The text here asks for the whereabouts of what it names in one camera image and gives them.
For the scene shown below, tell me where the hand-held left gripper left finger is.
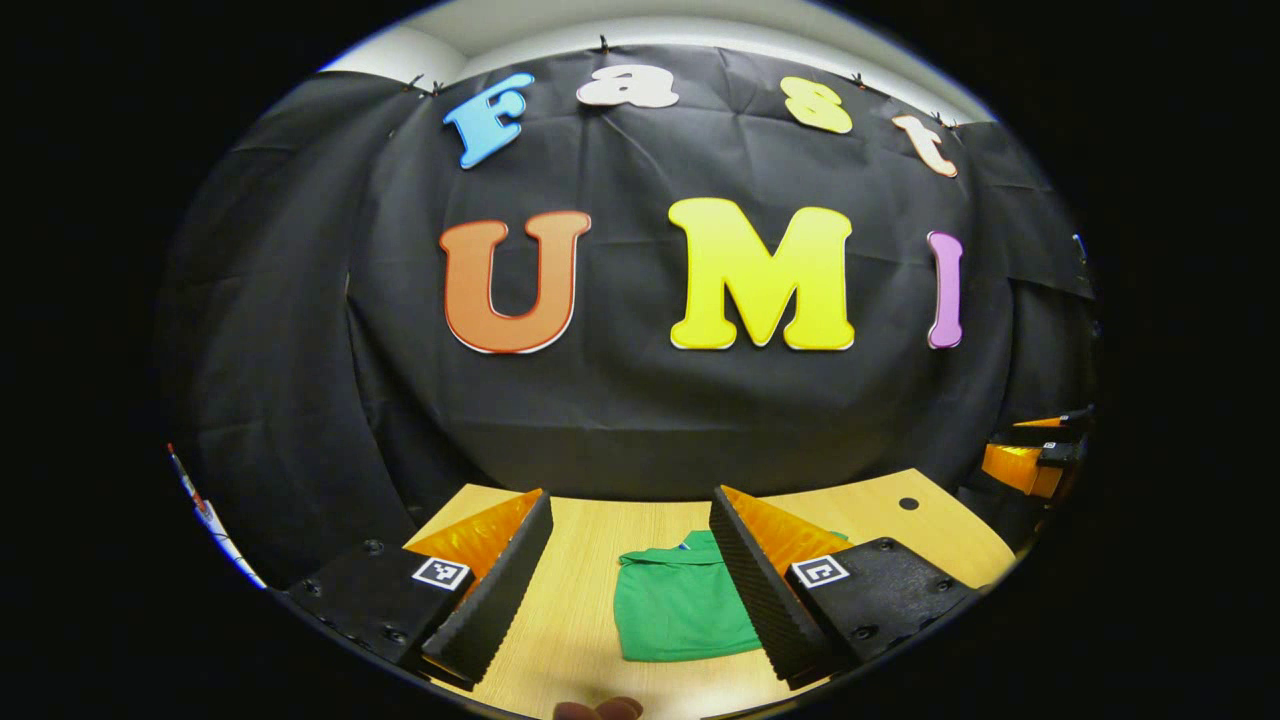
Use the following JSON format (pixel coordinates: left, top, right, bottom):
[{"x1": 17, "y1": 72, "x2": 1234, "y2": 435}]
[{"x1": 283, "y1": 488, "x2": 555, "y2": 691}]

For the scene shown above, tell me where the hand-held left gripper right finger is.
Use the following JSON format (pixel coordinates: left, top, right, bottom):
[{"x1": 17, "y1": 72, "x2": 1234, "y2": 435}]
[{"x1": 708, "y1": 485, "x2": 981, "y2": 691}]

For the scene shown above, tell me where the green T-shirt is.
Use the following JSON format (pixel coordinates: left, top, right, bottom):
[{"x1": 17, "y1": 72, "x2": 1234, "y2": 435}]
[{"x1": 612, "y1": 528, "x2": 851, "y2": 664}]

